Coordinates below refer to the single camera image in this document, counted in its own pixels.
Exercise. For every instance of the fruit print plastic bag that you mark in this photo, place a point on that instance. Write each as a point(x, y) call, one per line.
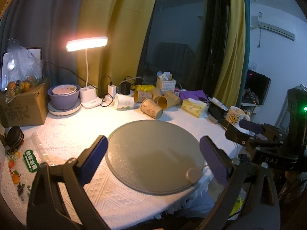
point(28, 163)

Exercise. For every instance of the white tube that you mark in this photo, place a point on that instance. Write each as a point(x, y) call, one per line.
point(218, 103)

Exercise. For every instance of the white desk lamp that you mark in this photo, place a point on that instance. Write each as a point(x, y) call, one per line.
point(86, 43)

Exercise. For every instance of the white charger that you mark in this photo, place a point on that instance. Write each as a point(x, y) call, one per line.
point(111, 91)

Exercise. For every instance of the white textured tablecloth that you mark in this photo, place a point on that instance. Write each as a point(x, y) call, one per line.
point(79, 124)

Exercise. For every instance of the grey curtain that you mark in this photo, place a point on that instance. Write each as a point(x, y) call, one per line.
point(43, 16)

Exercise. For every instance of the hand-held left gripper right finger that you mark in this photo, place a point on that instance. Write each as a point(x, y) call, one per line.
point(213, 159)

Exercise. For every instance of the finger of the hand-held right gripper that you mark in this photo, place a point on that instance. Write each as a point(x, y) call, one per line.
point(250, 126)
point(237, 135)

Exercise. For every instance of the black monitor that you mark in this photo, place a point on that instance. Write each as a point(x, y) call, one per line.
point(257, 86)

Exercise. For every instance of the purple cloth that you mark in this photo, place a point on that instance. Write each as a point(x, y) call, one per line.
point(193, 94)

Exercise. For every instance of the brown paper cup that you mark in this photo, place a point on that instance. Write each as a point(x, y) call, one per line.
point(164, 101)
point(151, 109)
point(173, 97)
point(143, 95)
point(157, 92)

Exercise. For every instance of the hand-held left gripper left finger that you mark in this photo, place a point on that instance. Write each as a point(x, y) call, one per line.
point(94, 158)

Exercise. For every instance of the clear bag of oranges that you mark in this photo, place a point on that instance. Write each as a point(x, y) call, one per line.
point(20, 67)

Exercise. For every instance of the yellow curtain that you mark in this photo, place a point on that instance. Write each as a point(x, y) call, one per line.
point(233, 52)
point(112, 16)

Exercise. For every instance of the black bowl stack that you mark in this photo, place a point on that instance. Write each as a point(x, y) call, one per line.
point(14, 136)

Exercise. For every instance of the white plastic basket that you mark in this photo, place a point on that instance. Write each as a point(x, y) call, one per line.
point(166, 85)

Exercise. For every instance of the dark window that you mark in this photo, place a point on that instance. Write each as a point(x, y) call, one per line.
point(182, 33)

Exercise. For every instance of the purple bowl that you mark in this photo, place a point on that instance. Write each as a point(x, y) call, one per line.
point(63, 101)

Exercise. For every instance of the white paper cup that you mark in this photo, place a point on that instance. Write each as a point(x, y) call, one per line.
point(123, 101)

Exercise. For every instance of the pink bowl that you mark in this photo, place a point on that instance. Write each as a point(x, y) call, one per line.
point(63, 90)

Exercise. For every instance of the white cartoon mug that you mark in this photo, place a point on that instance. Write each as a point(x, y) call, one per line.
point(235, 116)

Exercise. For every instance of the white air conditioner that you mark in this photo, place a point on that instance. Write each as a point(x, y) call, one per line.
point(275, 28)

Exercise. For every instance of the cardboard box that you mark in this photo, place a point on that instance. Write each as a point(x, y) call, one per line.
point(22, 111)

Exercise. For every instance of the white scalloped plate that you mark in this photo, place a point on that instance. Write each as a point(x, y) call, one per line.
point(60, 112)

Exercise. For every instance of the round grey table mat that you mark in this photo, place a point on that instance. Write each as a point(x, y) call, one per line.
point(148, 153)

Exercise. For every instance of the yellow cloth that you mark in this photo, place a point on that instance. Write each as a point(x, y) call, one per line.
point(144, 87)

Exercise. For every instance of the small round beige puck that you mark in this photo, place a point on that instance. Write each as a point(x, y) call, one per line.
point(193, 175)

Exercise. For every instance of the black charger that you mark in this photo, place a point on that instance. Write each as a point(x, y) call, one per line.
point(125, 88)

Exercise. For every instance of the black pouch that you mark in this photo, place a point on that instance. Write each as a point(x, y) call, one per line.
point(215, 113)

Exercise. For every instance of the yellow tissue pack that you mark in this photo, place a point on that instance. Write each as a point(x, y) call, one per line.
point(193, 107)

